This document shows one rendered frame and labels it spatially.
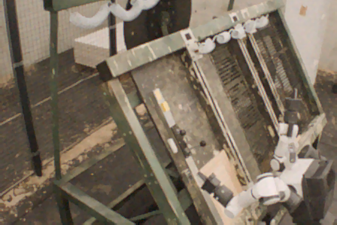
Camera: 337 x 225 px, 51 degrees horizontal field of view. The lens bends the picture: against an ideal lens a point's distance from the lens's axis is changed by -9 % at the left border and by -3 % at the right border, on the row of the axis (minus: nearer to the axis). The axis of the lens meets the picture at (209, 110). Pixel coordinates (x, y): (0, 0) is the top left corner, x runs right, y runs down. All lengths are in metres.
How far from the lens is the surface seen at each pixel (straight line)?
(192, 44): 2.30
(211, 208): 2.22
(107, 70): 1.85
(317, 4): 5.83
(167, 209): 2.03
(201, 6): 8.10
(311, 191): 2.07
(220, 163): 2.36
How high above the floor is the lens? 2.59
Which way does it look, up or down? 29 degrees down
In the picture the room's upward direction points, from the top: 4 degrees clockwise
